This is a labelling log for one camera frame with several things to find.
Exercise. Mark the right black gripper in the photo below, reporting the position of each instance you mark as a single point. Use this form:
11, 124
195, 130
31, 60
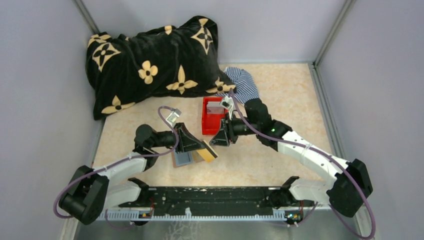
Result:
221, 139

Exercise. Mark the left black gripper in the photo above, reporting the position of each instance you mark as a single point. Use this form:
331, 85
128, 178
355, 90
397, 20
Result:
189, 141

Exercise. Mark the pink leather card holder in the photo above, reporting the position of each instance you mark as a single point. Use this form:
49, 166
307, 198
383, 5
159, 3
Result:
185, 158

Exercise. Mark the red plastic bin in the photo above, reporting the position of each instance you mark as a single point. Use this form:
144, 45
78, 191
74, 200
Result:
210, 123

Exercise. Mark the gold striped credit card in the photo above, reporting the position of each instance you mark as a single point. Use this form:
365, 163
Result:
207, 154

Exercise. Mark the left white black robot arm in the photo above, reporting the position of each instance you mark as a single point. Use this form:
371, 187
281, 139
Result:
94, 190

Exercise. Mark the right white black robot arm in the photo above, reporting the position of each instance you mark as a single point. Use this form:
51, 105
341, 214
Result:
344, 185

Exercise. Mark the grey card in bin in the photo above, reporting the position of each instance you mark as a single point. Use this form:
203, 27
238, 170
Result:
214, 108

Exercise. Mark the blue white striped cloth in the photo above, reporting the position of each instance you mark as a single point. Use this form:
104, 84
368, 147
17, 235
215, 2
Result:
246, 88

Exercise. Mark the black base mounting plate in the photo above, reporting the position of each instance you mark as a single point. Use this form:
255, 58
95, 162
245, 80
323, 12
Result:
215, 201

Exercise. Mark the black floral plush blanket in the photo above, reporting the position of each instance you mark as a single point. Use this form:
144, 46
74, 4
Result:
168, 61

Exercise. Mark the aluminium frame rail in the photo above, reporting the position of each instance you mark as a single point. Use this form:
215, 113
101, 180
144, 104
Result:
112, 199

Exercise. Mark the white cable duct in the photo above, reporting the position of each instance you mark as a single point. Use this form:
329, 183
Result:
143, 215

